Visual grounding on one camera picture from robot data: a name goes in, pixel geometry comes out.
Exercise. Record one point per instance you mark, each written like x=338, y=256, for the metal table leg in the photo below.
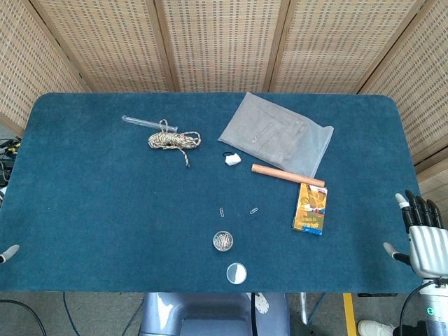
x=305, y=308

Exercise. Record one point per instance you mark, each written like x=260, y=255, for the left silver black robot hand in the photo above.
x=10, y=251

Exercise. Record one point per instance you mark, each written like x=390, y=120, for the brown wooden cylinder stick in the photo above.
x=287, y=175

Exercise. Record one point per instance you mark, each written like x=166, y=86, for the woven bamboo screen panel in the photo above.
x=346, y=45
x=420, y=87
x=24, y=66
x=224, y=45
x=105, y=45

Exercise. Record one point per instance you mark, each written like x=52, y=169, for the white shoe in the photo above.
x=374, y=328

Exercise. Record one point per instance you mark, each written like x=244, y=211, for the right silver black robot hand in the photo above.
x=428, y=245

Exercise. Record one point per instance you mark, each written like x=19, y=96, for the blue felt table mat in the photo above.
x=105, y=217

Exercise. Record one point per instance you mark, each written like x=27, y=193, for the clear glass test tube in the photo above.
x=140, y=121

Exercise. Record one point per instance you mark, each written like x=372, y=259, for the paper clip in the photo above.
x=222, y=212
x=254, y=210

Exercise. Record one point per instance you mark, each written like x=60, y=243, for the round tin of clips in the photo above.
x=223, y=241

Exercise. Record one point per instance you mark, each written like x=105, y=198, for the round tin lid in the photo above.
x=236, y=273

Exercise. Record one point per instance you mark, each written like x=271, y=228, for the yellow printed card box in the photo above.
x=311, y=210

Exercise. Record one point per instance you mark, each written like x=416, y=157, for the grey frosted zip bag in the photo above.
x=276, y=136

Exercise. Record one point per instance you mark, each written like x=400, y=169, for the blue-grey robot torso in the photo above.
x=210, y=315

